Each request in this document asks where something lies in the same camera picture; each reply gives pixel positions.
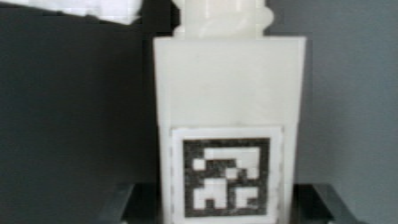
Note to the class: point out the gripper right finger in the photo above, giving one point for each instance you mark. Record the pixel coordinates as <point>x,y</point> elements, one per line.
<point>318,207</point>

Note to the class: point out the white square tabletop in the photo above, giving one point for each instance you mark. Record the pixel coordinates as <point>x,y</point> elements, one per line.
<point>110,10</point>

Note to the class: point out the white leg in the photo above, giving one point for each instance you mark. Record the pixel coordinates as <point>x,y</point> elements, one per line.
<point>227,97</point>

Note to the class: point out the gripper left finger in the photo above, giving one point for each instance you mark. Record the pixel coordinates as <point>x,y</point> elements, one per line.
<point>130,208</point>

